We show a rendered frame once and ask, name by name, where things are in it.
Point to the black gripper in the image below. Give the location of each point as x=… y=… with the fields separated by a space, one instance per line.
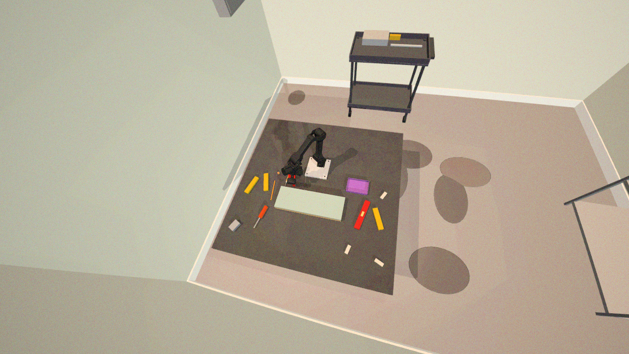
x=291 y=180

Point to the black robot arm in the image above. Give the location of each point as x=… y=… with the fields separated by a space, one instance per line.
x=297 y=157

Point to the purple shallow tray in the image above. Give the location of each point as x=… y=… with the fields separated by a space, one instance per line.
x=357 y=186

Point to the orange-handled awl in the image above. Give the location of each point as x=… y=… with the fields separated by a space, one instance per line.
x=262 y=212

